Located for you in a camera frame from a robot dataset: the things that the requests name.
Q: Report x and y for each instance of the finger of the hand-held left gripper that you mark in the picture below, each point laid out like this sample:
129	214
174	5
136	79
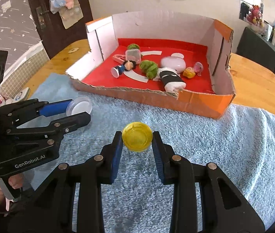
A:
67	122
54	108

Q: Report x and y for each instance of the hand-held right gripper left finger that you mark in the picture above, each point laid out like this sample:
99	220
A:
116	160

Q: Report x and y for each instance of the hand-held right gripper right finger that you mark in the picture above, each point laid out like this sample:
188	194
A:
158	162

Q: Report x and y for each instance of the clear round plastic lid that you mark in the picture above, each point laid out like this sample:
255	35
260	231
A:
81	106

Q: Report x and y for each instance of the yellow plastic cap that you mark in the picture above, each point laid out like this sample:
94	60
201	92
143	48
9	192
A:
137	137

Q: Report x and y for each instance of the pink plastic clip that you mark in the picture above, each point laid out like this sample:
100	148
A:
118	58

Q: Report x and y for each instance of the black-haired toy figurine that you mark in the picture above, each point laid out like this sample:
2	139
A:
127	65

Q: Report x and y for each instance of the black and white doll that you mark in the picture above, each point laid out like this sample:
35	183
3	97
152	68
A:
171	77

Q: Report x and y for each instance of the clear plastic case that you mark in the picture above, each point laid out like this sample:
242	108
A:
133	57

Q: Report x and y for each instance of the small green fuzzy pipe-cleaner toy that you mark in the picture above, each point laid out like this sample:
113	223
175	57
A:
148	69

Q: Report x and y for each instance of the small pink yellow toy figure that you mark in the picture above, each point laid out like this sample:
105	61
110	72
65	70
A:
188	72

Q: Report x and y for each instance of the pink egg-shaped case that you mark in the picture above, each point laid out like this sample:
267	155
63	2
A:
172	64

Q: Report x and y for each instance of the large green fuzzy pipe-cleaner toy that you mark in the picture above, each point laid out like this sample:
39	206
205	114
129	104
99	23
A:
133	46

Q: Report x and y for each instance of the orange cardboard box red interior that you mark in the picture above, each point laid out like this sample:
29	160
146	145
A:
195	53

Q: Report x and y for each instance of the person's left hand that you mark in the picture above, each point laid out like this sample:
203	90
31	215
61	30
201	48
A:
14	182

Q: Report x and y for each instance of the light blue fluffy towel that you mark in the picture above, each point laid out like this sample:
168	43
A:
200	150

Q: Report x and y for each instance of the white grid panel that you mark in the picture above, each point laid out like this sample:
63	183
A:
23	70

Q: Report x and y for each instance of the white sticker on table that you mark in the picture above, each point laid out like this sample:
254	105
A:
73	50

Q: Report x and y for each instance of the dark brown door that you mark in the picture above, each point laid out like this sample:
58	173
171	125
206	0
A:
47	38

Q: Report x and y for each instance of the beige hanging pouch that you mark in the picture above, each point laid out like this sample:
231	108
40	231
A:
71	18

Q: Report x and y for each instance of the clear plastic bag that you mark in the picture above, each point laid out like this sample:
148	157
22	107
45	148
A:
56	3

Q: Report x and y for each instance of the side table with dark cloth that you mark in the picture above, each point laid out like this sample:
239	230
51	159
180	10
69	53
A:
256	51

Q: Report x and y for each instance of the pink red plush toy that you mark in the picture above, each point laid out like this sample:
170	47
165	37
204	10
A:
255	14

